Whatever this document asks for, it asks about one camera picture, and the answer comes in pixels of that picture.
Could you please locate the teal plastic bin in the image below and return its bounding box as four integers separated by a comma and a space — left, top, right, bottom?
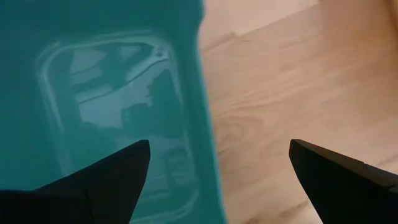
0, 0, 229, 224

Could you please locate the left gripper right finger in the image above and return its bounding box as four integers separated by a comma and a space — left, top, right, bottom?
289, 138, 398, 224

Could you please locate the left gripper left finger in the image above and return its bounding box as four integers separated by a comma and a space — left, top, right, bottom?
0, 139, 152, 224

